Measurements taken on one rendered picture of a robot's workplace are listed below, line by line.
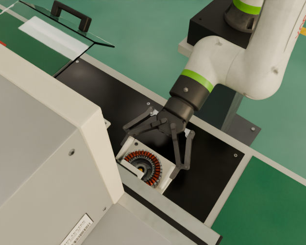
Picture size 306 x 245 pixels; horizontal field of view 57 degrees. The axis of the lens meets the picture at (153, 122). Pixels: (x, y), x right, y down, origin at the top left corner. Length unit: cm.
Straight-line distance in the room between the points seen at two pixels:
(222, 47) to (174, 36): 152
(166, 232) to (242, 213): 44
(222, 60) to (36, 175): 58
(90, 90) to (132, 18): 151
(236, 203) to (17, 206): 65
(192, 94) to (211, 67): 8
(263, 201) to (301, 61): 160
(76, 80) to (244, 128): 113
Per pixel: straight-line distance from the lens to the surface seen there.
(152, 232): 38
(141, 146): 79
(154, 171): 72
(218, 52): 72
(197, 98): 71
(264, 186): 84
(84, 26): 70
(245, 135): 176
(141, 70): 199
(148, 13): 243
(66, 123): 21
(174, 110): 70
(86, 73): 98
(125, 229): 38
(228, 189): 81
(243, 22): 101
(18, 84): 24
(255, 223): 80
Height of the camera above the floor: 149
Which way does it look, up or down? 59 degrees down
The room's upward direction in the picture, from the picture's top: straight up
